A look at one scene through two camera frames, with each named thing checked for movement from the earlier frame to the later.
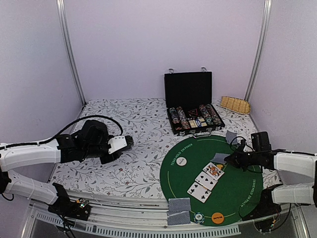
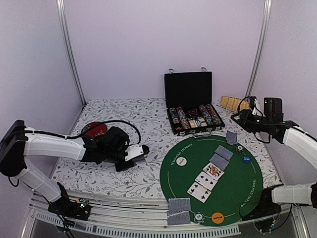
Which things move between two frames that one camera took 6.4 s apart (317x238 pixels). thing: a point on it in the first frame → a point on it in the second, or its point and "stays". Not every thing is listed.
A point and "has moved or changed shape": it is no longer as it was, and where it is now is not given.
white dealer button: x=182 y=161 stays
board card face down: x=219 y=157 has moved or changed shape
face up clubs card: x=199 y=192 stays
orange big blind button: x=217 y=218 stays
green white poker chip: x=199 y=218 stays
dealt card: x=230 y=135 stays
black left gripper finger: x=130 y=140 → x=145 y=148
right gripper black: x=236 y=159 → x=244 y=120
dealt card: x=179 y=217 stays
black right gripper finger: x=110 y=157 → x=122 y=165
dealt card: x=179 y=204 stays
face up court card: x=213 y=171 stays
